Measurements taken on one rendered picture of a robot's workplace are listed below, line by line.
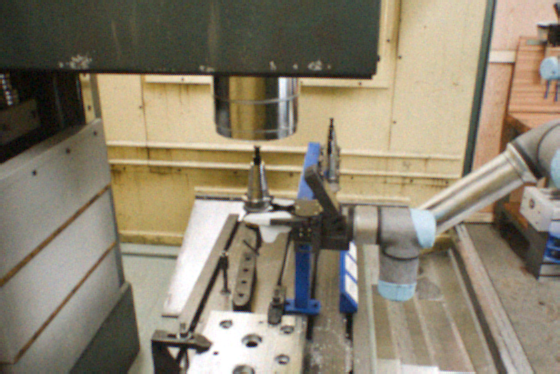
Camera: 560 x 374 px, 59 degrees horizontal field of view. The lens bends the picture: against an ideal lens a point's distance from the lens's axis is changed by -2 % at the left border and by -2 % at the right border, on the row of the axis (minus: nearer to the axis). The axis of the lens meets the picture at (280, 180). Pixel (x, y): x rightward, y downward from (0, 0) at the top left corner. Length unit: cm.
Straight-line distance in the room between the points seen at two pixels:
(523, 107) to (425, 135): 184
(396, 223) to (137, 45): 55
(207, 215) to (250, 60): 137
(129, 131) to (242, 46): 142
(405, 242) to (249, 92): 41
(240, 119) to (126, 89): 129
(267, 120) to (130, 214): 153
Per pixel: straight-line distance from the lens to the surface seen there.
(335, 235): 99
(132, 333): 167
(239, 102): 85
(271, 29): 77
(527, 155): 108
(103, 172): 131
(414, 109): 196
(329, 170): 136
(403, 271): 101
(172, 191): 219
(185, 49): 80
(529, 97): 376
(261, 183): 95
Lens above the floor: 174
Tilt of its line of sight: 22 degrees down
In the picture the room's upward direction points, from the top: straight up
